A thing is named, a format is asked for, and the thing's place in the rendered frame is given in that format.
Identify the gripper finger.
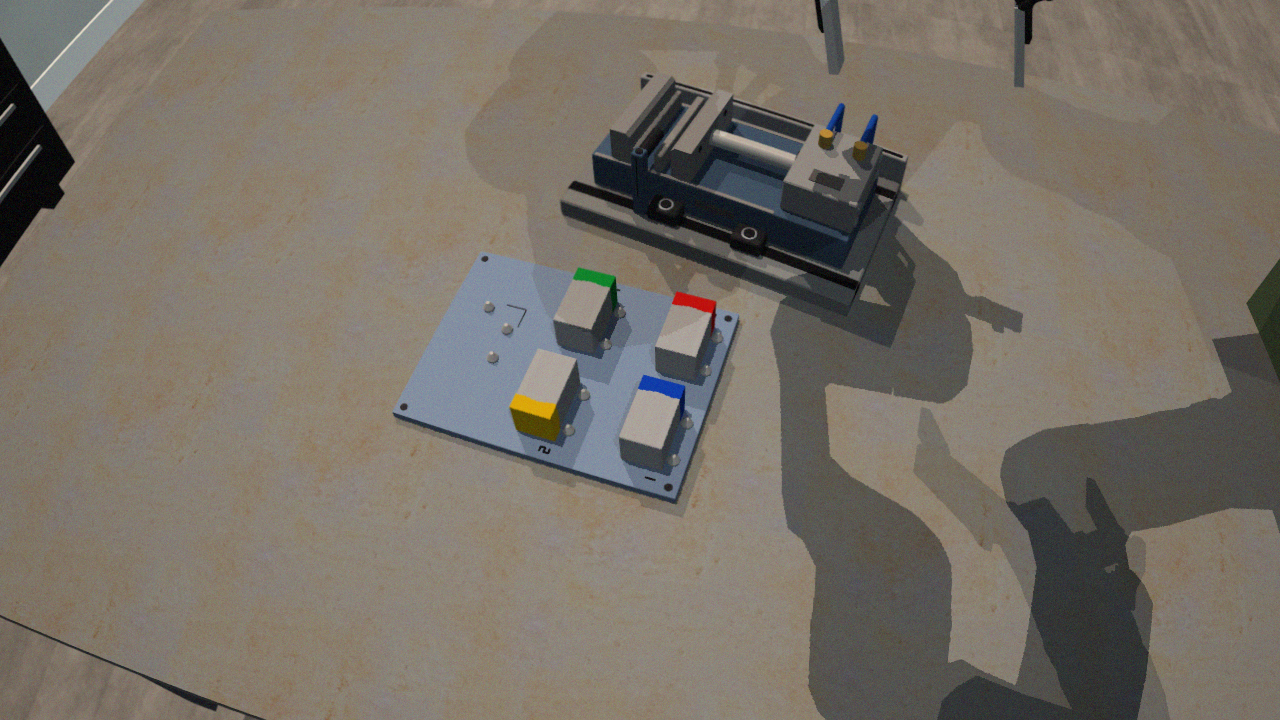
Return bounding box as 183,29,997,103
1014,0,1043,88
815,0,845,76

